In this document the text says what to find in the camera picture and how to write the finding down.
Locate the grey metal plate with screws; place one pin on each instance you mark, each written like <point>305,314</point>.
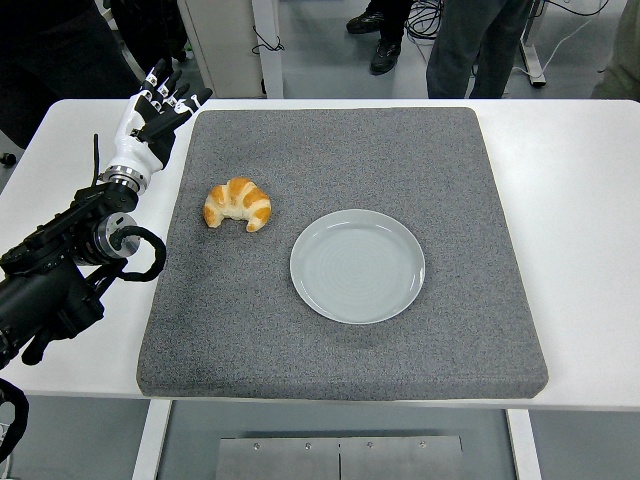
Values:
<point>280,460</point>

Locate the white cabinet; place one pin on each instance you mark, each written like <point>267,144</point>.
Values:
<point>220,45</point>

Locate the golden croissant bread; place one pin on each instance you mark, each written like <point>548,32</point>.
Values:
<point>250,200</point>

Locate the grey speckled mat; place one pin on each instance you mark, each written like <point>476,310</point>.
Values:
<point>350,150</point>

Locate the white desk leg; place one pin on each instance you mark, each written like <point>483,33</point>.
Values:
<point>532,65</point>

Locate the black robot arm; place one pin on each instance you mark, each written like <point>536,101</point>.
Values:
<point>50,295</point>

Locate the person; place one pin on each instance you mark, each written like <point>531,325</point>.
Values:
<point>465,50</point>
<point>150,30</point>
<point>622,60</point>
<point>50,50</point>
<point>385,52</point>

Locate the white post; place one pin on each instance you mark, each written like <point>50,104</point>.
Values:
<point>270,75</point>

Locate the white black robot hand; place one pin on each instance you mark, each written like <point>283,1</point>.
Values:
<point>137,152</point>

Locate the small black knob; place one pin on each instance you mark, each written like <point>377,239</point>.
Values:
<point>6,159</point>

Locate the white table leg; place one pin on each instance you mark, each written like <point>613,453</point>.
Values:
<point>524,445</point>
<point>150,440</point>

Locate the light grey round plate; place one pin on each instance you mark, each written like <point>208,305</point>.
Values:
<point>357,267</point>

